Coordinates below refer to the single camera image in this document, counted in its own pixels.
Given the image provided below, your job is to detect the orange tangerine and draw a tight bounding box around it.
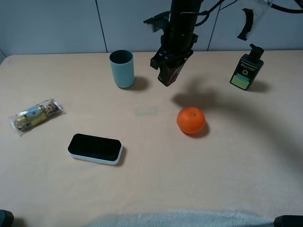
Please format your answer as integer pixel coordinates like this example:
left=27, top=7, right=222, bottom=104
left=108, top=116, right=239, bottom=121
left=177, top=107, right=206, bottom=134

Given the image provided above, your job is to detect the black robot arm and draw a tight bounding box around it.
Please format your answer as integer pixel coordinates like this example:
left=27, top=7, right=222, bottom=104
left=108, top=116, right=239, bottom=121
left=144, top=0, right=202, bottom=87

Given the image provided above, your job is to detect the Ferrero Rocher chocolate pack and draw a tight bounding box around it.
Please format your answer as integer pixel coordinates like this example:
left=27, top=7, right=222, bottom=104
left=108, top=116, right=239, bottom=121
left=9, top=98, right=65, bottom=135

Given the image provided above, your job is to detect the black pump bottle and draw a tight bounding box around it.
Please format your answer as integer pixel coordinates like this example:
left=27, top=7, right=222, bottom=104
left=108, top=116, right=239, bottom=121
left=230, top=44, right=264, bottom=90

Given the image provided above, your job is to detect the black strawberry candy box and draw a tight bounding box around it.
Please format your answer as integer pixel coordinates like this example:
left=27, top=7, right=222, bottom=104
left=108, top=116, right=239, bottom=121
left=162, top=65, right=172, bottom=87

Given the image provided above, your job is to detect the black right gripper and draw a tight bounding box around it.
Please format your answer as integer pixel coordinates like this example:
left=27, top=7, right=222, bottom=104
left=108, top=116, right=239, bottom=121
left=150, top=47, right=194, bottom=84

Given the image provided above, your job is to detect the black and white eraser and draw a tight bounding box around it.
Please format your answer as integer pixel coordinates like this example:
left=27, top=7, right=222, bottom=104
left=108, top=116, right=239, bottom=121
left=68, top=133, right=123, bottom=165

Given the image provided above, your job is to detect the black white hanging strap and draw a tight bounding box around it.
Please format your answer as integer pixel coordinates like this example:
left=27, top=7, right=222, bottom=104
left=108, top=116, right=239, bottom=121
left=237, top=2, right=269, bottom=41

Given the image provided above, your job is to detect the light blue cup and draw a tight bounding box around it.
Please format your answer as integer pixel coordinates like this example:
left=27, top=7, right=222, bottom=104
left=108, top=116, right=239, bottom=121
left=109, top=50, right=135, bottom=88

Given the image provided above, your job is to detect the black cable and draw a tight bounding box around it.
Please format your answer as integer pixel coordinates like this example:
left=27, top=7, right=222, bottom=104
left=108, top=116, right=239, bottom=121
left=196, top=0, right=303, bottom=26

